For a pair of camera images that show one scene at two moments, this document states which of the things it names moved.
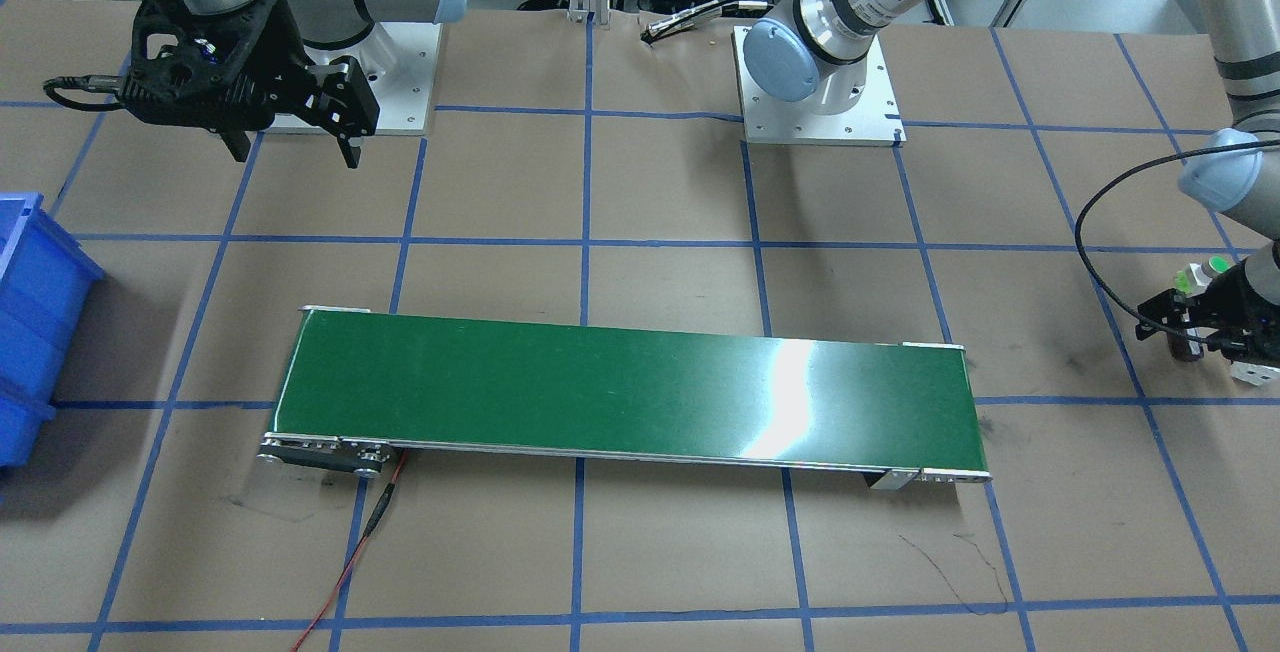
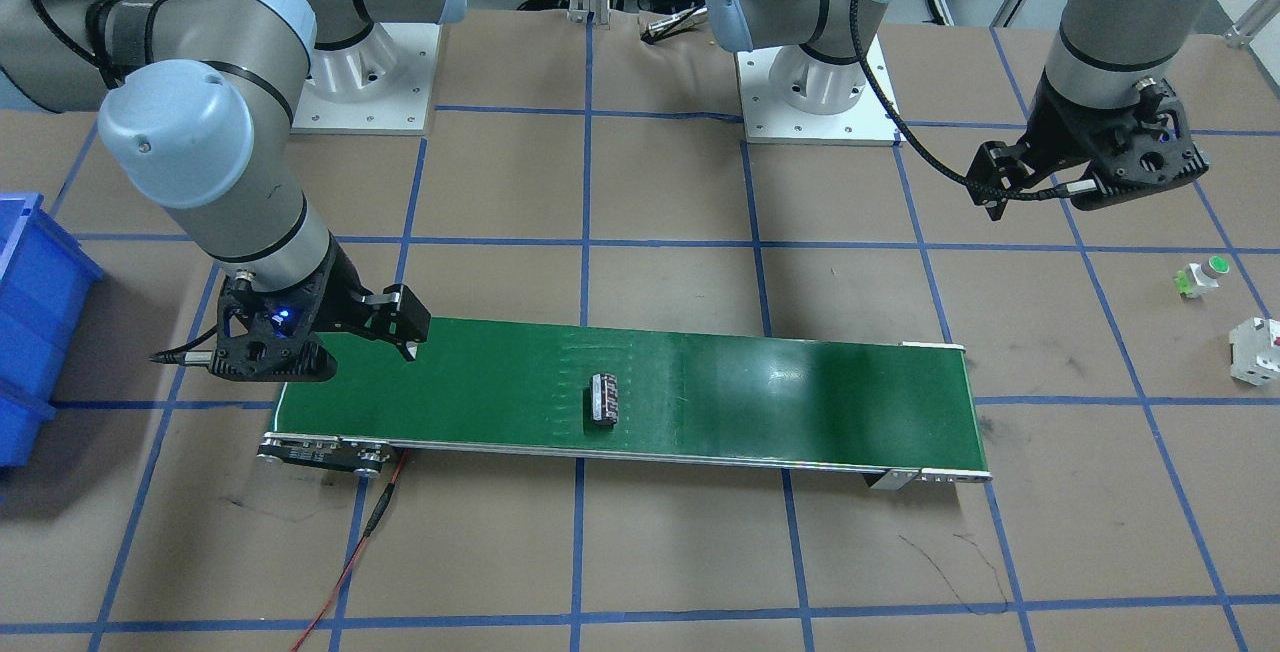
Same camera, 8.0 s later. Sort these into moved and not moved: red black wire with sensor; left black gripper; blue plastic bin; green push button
Moved: left black gripper
Not moved: green push button; blue plastic bin; red black wire with sensor
